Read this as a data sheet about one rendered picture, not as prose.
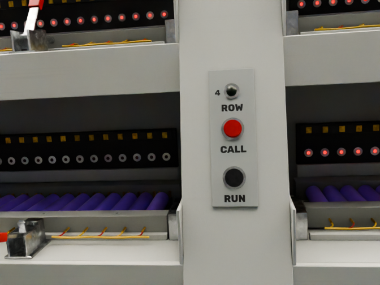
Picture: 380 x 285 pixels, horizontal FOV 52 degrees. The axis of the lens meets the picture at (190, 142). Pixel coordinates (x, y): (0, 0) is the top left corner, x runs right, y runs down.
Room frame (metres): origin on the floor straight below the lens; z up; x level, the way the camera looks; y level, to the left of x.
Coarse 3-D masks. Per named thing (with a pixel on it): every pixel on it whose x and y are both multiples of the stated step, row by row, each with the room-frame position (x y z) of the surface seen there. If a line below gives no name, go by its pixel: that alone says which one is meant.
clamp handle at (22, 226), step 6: (18, 222) 0.38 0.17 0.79; (24, 222) 0.38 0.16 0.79; (18, 228) 0.38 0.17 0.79; (24, 228) 0.38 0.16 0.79; (0, 234) 0.34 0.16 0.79; (6, 234) 0.35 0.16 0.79; (12, 234) 0.36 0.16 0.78; (18, 234) 0.37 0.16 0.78; (24, 234) 0.38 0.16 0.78; (0, 240) 0.34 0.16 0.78; (6, 240) 0.35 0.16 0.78
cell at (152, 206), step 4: (160, 192) 0.49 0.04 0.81; (156, 196) 0.48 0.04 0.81; (160, 196) 0.48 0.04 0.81; (164, 196) 0.48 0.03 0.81; (168, 196) 0.49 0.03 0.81; (152, 200) 0.47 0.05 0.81; (156, 200) 0.46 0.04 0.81; (160, 200) 0.46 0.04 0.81; (164, 200) 0.47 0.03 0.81; (168, 200) 0.49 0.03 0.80; (152, 204) 0.45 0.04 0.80; (156, 204) 0.45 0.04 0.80; (160, 204) 0.46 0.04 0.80; (164, 204) 0.47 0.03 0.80; (148, 208) 0.44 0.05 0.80; (152, 208) 0.44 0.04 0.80; (156, 208) 0.44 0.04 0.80; (160, 208) 0.45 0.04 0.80; (164, 208) 0.46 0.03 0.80
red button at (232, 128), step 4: (228, 120) 0.34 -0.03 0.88; (232, 120) 0.34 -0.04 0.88; (236, 120) 0.34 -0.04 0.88; (224, 124) 0.34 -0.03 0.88; (228, 124) 0.34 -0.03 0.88; (232, 124) 0.34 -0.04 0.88; (236, 124) 0.34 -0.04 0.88; (240, 124) 0.34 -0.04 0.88; (224, 128) 0.34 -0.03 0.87; (228, 128) 0.34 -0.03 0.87; (232, 128) 0.34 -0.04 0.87; (236, 128) 0.34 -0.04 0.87; (240, 128) 0.34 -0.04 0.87; (224, 132) 0.34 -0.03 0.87; (228, 132) 0.34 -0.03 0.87; (232, 132) 0.34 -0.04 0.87; (236, 132) 0.34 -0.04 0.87; (240, 132) 0.34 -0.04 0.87; (228, 136) 0.34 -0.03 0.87; (232, 136) 0.34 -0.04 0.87; (236, 136) 0.34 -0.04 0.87
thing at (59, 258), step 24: (144, 168) 0.54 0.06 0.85; (168, 168) 0.53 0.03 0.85; (168, 216) 0.39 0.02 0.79; (72, 240) 0.41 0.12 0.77; (96, 240) 0.41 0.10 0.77; (120, 240) 0.41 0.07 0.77; (144, 240) 0.40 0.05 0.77; (168, 240) 0.40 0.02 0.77; (0, 264) 0.37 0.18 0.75; (24, 264) 0.37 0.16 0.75; (48, 264) 0.37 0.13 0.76; (72, 264) 0.36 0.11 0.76; (96, 264) 0.36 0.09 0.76; (120, 264) 0.36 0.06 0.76; (144, 264) 0.36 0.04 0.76; (168, 264) 0.35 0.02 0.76
